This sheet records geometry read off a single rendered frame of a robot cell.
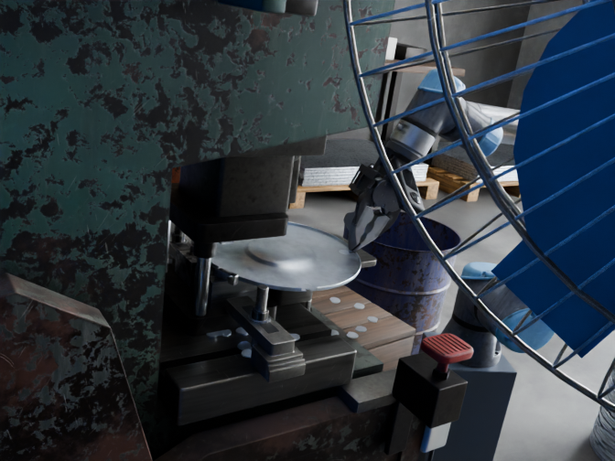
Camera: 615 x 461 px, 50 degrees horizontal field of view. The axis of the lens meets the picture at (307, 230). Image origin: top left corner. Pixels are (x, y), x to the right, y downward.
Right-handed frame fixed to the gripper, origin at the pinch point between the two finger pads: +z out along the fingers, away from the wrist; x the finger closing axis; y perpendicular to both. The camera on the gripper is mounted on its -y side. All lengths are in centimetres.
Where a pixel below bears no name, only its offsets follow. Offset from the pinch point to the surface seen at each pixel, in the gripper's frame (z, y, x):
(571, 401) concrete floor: 20, 36, -145
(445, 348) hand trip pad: 3.9, -31.0, -0.2
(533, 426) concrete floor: 31, 28, -121
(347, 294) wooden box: 23, 64, -55
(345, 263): 3.1, -4.6, 3.6
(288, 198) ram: -2.9, -6.6, 21.5
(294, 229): 3.8, 11.4, 6.6
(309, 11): -24, -31, 45
